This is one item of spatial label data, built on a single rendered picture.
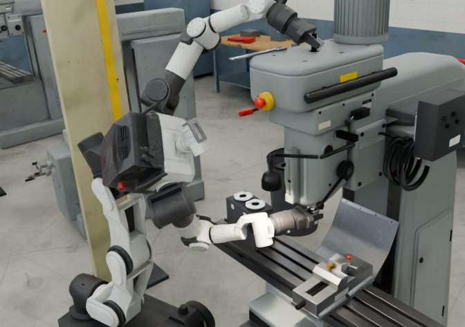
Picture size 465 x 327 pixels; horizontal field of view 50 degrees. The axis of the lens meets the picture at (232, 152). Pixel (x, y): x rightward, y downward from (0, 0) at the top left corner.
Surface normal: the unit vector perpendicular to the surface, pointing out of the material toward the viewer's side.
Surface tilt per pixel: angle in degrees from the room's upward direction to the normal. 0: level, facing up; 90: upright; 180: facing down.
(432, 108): 90
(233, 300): 0
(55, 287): 0
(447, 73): 90
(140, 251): 81
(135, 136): 60
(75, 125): 90
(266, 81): 90
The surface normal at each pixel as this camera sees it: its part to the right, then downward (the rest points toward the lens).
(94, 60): 0.62, 0.27
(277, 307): -0.05, -0.92
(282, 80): -0.72, 0.30
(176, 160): 0.68, -0.34
